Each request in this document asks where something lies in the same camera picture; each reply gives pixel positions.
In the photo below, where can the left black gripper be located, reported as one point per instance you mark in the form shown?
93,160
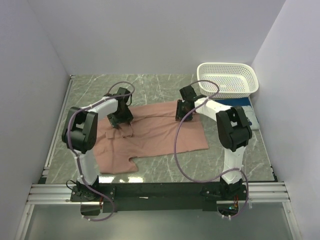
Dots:
127,117

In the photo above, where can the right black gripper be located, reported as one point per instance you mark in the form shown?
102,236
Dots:
179,113

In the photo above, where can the pink graphic t-shirt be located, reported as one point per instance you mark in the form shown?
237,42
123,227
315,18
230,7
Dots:
151,133

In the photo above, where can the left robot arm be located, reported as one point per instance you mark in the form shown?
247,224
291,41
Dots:
81,128

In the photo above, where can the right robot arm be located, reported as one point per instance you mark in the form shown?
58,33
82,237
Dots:
234,131

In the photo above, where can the white plastic basket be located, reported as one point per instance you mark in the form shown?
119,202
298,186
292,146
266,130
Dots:
228,80

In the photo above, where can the folded blue t-shirt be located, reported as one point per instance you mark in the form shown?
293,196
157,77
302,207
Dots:
245,103

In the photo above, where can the black base crossbar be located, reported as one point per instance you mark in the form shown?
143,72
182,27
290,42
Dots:
159,196

